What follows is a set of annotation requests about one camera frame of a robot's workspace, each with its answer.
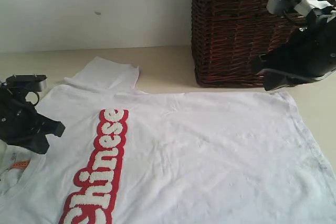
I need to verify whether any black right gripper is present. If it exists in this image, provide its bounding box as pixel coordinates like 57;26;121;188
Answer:
251;9;335;91

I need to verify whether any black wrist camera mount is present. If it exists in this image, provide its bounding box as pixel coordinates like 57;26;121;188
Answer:
2;74;47;106
266;0;335;17

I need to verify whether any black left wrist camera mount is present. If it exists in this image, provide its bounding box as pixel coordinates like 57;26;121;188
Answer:
2;74;47;106

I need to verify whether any orange garment neck tag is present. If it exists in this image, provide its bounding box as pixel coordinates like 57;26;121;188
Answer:
10;160;30;170

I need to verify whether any white t-shirt red lettering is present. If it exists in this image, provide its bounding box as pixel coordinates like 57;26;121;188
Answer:
1;58;335;223

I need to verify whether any dark red wicker basket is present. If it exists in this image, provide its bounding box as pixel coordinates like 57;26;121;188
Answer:
190;0;336;89

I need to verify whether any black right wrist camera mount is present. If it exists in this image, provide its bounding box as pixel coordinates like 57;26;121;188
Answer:
266;0;335;17

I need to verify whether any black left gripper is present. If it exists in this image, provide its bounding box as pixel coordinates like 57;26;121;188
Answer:
1;88;66;154

